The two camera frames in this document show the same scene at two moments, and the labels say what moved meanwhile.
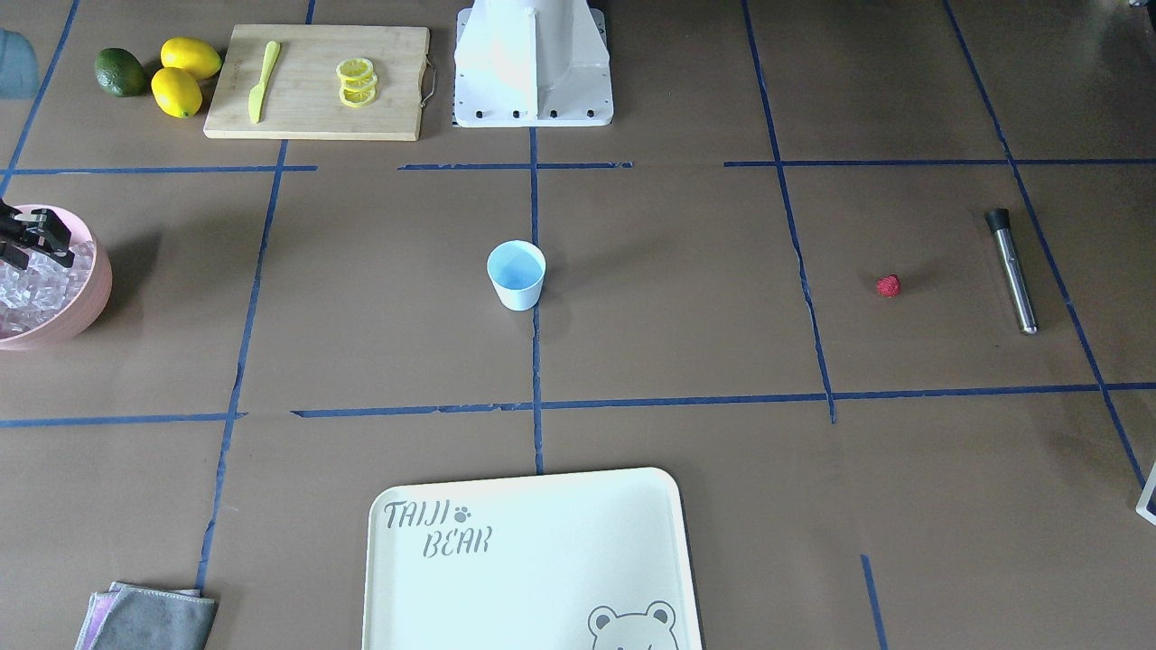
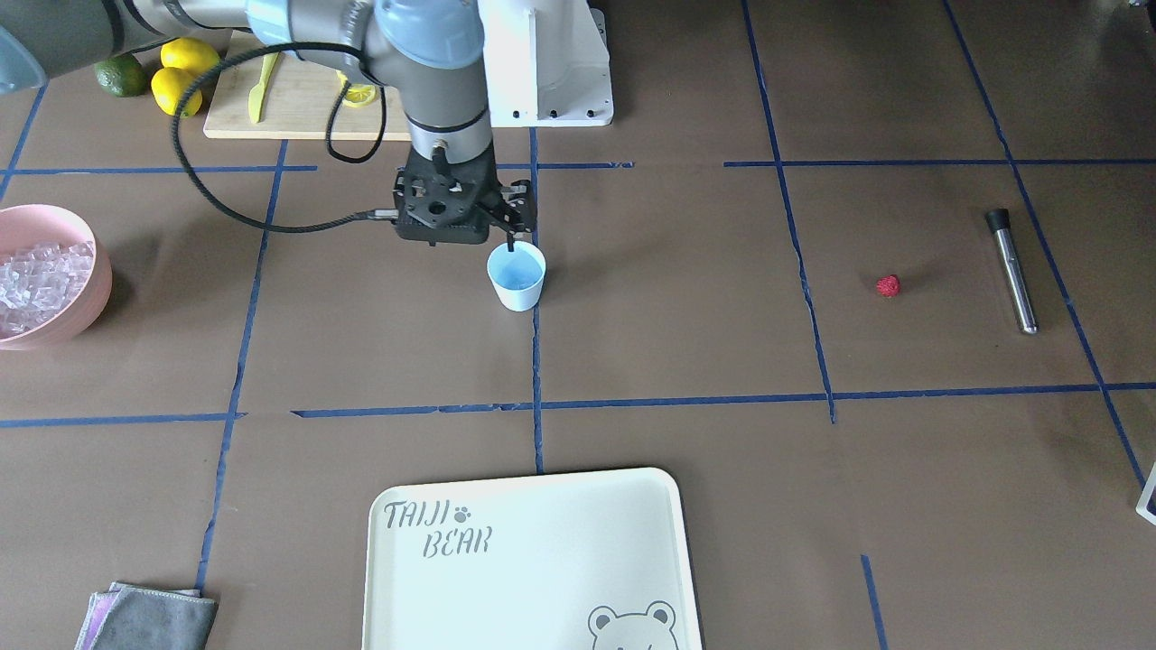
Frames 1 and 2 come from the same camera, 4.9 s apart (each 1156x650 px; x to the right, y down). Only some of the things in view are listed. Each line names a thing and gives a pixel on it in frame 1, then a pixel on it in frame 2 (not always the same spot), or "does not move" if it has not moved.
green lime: (120, 72) does not move
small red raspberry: (888, 286) does not move
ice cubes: (31, 297) does not move
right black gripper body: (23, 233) → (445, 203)
